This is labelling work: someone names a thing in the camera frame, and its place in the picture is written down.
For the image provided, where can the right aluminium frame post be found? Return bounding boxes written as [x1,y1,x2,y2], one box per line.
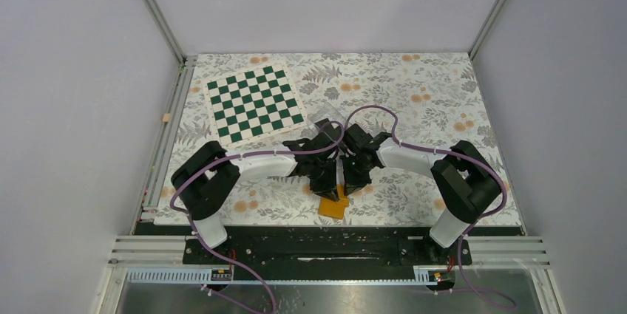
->
[468,0,508,61]

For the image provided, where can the green white chessboard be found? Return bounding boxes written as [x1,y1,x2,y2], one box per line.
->
[203,62,308,147]

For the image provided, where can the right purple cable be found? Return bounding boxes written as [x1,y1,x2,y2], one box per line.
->
[342,104,518,310]

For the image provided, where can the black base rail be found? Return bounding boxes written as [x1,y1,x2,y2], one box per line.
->
[183,226,472,281]

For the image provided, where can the purple cable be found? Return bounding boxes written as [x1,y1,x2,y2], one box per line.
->
[169,120,347,314]
[342,104,518,310]

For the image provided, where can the clear plastic card box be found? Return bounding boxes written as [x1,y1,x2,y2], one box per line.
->
[302,102,348,142]

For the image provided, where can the aluminium frame post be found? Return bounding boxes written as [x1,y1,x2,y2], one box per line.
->
[142,0,186,64]
[468,0,508,61]

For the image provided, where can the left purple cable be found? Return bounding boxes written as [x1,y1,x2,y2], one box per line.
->
[169,120,347,314]

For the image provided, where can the left aluminium frame post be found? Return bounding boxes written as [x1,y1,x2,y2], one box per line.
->
[142,0,186,64]

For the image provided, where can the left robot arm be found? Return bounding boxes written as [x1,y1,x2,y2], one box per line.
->
[171,127,344,263]

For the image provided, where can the orange leather card holder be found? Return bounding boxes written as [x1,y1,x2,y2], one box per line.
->
[318,197,349,219]

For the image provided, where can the floral patterned table mat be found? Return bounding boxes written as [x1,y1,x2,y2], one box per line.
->
[154,52,521,226]

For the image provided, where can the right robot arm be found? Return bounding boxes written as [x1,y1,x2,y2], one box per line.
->
[342,124,502,264]

